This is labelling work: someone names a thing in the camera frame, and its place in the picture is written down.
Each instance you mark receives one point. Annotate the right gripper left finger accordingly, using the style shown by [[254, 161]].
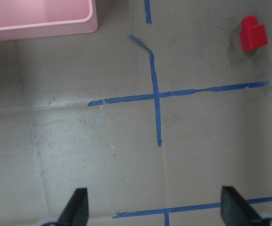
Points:
[[76, 212]]

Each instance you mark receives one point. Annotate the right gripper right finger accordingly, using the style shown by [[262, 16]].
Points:
[[235, 211]]

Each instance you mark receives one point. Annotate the red toy block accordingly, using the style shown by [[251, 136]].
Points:
[[253, 34]]

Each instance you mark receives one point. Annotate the pink plastic box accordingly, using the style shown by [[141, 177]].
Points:
[[23, 19]]

